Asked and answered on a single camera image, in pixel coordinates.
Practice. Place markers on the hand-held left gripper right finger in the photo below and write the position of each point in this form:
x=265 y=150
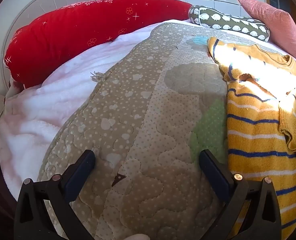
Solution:
x=213 y=172

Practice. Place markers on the beige quilted patchwork blanket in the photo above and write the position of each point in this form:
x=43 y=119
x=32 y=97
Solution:
x=143 y=110

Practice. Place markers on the olive hedgehog print pillow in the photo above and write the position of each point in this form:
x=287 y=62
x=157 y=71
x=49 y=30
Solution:
x=225 y=21

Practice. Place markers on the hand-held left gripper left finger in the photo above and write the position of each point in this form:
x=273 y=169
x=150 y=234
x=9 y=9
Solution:
x=80 y=172

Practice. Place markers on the long red bolster pillow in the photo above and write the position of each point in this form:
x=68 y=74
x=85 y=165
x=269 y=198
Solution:
x=75 y=30

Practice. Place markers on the white round headboard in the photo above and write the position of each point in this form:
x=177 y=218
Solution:
x=37 y=2

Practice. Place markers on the yellow striped knit sweater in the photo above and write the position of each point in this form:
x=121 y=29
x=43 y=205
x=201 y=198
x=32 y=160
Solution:
x=253 y=130

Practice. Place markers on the white fleece blanket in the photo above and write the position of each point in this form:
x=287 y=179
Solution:
x=50 y=105

